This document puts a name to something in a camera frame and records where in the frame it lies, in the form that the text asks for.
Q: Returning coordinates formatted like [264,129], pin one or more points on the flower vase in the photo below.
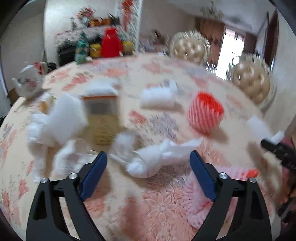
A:
[85,15]

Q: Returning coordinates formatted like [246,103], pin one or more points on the yellow lid jar right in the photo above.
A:
[128,48]

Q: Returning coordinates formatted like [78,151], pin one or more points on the yellow lid jar left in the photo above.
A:
[95,51]

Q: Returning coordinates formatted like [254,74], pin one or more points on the yellow lid jar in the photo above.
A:
[95,51]
[128,48]

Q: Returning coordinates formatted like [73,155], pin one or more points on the white tissue wad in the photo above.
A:
[147,161]

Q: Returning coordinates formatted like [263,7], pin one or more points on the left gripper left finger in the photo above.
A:
[46,220]

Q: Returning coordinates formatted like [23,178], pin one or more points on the white floral teapot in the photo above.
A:
[30,80]

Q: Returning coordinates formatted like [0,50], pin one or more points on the gold tufted chair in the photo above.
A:
[253,77]
[191,46]

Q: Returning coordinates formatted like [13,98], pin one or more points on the white foam sheet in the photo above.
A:
[66,120]

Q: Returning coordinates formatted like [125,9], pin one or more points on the red thermos jug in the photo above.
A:
[111,45]

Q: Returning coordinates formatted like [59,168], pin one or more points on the cardboard tea box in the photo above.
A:
[102,113]

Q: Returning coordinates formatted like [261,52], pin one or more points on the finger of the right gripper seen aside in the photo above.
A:
[283,153]

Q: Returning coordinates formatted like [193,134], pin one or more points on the crumpled white plastic wrap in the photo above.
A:
[70,158]

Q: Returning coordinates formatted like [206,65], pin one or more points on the floral tablecloth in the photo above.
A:
[127,208]

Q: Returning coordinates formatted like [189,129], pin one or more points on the red foam fruit net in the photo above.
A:
[205,113]

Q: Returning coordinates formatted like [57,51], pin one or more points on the red chinese knot ornament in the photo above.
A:
[127,6]

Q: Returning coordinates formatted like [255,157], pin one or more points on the black piano with lace cover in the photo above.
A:
[66,42]

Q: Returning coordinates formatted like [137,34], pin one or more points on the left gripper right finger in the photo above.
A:
[251,218]

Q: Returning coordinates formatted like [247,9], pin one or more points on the pink foam fruit net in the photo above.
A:
[196,204]

